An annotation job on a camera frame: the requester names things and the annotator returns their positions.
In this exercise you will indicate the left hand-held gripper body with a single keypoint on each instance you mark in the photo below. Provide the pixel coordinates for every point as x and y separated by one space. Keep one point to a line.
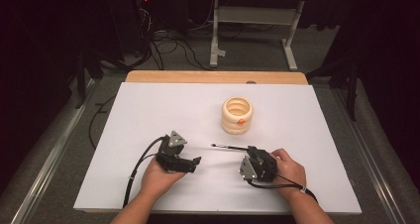
171 161

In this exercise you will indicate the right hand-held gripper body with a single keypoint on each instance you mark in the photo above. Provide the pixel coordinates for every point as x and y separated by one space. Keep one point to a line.
264 169

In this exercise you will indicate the black pen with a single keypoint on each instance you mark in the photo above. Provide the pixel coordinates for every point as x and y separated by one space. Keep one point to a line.
231 147

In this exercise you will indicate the cream ribbed pen holder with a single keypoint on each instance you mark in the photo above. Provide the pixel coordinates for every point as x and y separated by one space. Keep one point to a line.
231 125

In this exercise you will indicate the person's left hand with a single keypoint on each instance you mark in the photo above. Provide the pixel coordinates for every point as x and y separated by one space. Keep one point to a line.
158 181

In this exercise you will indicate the person's right hand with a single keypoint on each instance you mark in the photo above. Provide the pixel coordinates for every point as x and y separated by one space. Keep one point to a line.
290 171

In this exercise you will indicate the white table mat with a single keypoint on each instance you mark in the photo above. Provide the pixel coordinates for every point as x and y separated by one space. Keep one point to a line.
165 111

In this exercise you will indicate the black metal stand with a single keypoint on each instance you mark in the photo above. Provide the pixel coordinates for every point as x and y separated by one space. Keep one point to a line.
353 91
81 78

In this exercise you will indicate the dark computer tower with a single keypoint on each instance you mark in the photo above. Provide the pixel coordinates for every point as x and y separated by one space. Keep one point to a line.
132 25

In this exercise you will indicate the aluminium floor rail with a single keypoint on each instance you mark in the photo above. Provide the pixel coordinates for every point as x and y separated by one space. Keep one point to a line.
373 161
49 164

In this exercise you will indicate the white metal frame desk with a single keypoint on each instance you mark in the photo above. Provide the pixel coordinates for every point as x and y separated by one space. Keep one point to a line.
254 16

